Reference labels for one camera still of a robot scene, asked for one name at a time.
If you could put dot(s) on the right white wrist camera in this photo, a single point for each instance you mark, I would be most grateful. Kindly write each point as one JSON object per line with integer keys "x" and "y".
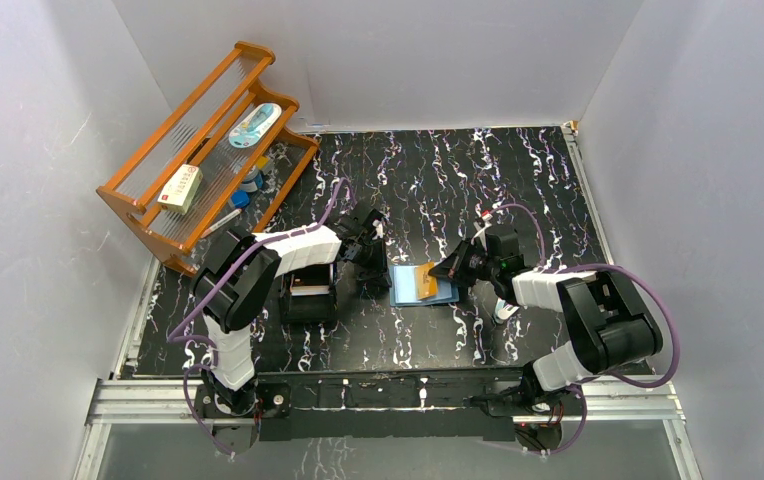
{"x": 482, "y": 224}

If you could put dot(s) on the white red small box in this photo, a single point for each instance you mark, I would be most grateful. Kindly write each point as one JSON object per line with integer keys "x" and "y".
{"x": 178, "y": 193}

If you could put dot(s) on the blue card holder wallet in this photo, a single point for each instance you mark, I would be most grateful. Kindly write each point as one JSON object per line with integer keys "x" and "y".
{"x": 412, "y": 285}

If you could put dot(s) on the white card stack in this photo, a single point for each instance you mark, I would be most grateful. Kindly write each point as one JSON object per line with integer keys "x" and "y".
{"x": 309, "y": 287}

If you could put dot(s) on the light blue oval case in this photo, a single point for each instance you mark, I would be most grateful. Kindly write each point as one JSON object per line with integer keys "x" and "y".
{"x": 254, "y": 126}

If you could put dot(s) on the white plastic clip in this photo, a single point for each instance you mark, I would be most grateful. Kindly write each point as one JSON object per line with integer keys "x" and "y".
{"x": 503, "y": 311}

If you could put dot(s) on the orange wooden shelf rack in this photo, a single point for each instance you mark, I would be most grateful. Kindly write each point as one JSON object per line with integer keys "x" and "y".
{"x": 196, "y": 133}

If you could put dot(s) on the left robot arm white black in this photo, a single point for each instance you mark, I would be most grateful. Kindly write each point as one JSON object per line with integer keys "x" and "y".
{"x": 234, "y": 282}

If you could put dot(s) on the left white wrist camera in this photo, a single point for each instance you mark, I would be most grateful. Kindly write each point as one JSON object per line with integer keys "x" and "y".
{"x": 378, "y": 230}

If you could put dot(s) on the blue small object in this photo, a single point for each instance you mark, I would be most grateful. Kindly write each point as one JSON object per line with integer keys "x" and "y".
{"x": 251, "y": 184}

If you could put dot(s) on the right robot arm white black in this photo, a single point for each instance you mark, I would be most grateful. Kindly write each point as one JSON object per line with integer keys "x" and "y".
{"x": 607, "y": 322}

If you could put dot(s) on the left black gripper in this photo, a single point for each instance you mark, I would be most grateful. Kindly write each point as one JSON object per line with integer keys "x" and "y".
{"x": 369, "y": 249}

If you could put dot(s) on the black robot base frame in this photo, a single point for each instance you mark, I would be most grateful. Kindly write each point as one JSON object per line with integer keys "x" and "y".
{"x": 481, "y": 403}

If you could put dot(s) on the grey pen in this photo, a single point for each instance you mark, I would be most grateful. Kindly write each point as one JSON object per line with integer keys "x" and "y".
{"x": 221, "y": 222}

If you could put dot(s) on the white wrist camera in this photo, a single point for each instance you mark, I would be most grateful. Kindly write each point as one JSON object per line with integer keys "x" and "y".
{"x": 378, "y": 230}
{"x": 482, "y": 224}

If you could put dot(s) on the black plastic card box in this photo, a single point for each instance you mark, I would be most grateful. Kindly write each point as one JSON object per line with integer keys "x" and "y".
{"x": 321, "y": 309}

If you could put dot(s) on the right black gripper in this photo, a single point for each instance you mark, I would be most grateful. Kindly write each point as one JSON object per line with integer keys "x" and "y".
{"x": 446, "y": 269}

